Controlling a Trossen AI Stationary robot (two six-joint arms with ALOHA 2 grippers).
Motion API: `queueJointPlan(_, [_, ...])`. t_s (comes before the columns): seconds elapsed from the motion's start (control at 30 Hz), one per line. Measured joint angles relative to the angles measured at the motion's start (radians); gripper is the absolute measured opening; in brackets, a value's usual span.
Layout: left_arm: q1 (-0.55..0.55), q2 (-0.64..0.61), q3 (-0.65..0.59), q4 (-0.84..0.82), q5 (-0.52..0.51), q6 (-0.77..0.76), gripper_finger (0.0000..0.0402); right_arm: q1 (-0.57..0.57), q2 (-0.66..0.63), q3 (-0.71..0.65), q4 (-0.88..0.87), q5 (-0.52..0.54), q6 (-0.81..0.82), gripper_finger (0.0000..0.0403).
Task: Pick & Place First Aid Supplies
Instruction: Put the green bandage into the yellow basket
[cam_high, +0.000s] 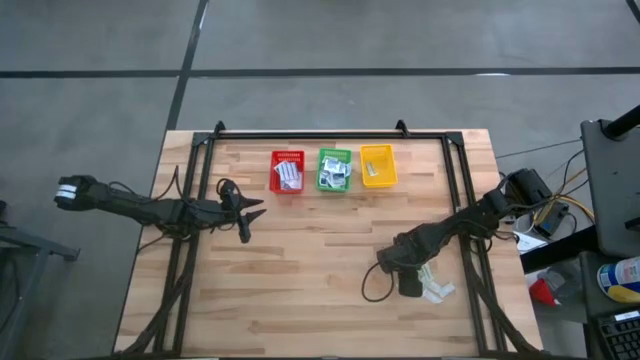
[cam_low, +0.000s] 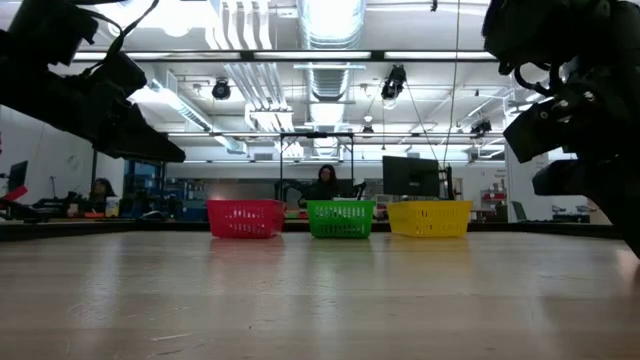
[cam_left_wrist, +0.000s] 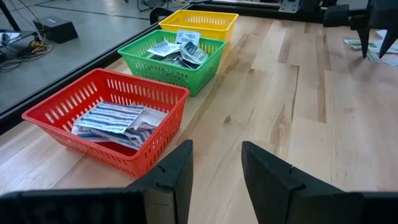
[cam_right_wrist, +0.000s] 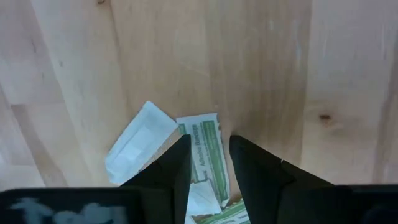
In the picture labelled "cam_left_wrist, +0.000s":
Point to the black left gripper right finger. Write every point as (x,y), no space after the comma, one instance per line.
(267,186)

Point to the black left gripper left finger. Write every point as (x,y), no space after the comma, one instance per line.
(171,186)

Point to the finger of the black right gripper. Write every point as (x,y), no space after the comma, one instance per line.
(388,39)
(363,37)

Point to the white blue-striped bandage packet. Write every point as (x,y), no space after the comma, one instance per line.
(140,137)
(152,116)
(109,116)
(88,134)

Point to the red plastic basket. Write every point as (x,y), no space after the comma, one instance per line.
(105,155)

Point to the green plastic basket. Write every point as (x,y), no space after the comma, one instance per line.
(174,77)

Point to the yellow plastic basket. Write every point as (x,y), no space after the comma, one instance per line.
(199,29)

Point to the black floor box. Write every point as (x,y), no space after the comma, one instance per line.
(56,29)

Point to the black slanted stand pole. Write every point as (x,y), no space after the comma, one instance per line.
(9,15)

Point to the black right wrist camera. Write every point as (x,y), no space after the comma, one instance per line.
(335,15)

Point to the silver mounting bracket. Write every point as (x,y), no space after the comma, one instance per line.
(289,5)

